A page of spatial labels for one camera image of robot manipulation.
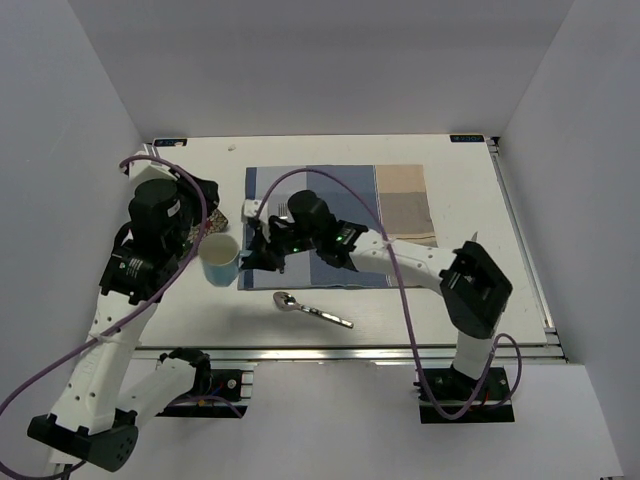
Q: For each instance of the left blue table label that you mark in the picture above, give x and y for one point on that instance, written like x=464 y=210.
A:
x=170 y=142

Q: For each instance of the blue table label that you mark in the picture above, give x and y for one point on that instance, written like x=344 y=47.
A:
x=170 y=142
x=466 y=138

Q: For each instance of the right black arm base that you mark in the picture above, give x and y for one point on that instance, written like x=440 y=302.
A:
x=491 y=405

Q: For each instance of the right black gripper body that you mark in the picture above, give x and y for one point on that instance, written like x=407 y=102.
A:
x=291 y=238

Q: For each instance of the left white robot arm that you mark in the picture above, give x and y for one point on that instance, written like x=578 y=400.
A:
x=94 y=420

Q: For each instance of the metal spoon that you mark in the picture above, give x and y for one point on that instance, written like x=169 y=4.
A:
x=288 y=303

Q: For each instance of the right blue table label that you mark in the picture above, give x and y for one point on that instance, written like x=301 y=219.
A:
x=466 y=138

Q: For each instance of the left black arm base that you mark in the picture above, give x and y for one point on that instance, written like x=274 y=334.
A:
x=215 y=385

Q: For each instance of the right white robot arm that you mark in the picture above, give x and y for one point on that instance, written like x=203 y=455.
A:
x=474 y=289

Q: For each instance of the light blue mug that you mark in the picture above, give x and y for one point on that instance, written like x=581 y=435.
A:
x=220 y=256

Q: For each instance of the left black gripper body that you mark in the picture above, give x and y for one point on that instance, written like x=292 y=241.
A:
x=190 y=206

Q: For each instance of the dark floral rectangular plate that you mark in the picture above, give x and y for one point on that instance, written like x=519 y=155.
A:
x=216 y=222

